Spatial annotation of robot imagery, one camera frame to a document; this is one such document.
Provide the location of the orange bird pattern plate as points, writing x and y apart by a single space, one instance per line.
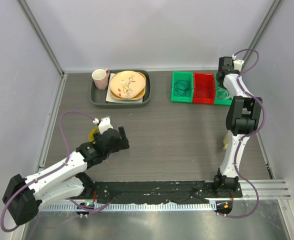
128 83

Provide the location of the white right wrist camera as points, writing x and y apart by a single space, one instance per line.
237 64

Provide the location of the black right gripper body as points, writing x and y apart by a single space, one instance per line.
219 82

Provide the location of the green bin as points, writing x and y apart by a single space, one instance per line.
182 87
222 96

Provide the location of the left green bin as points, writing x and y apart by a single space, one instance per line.
182 87

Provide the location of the pink mug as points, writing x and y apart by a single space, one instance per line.
100 78

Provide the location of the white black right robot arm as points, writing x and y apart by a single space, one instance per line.
242 121

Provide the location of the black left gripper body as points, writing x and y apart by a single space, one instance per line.
122 144

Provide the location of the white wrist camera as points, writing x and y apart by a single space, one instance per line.
103 124
237 64

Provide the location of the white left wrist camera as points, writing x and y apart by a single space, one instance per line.
103 124

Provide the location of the slotted cable duct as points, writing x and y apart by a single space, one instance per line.
66 206

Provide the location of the red bin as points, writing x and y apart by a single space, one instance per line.
204 88

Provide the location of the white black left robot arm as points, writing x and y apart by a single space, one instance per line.
25 196

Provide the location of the right green bin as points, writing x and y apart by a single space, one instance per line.
222 96

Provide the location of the white square plate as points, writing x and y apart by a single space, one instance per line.
109 92

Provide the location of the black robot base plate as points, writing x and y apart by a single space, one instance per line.
157 192

